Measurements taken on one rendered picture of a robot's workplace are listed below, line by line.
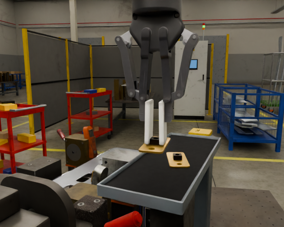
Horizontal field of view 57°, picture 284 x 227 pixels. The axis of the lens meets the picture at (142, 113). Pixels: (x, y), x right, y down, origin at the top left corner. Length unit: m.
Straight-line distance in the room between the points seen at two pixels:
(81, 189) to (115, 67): 7.35
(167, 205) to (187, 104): 6.56
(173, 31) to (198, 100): 6.53
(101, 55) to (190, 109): 3.07
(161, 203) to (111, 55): 7.61
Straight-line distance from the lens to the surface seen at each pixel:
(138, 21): 0.42
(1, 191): 0.40
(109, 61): 7.94
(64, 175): 0.91
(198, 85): 6.88
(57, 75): 6.05
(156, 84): 7.71
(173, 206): 0.38
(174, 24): 0.41
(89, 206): 0.51
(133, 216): 0.36
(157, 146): 0.42
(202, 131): 0.79
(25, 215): 0.39
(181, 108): 6.93
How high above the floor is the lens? 1.35
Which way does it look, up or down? 10 degrees down
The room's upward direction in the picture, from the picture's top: straight up
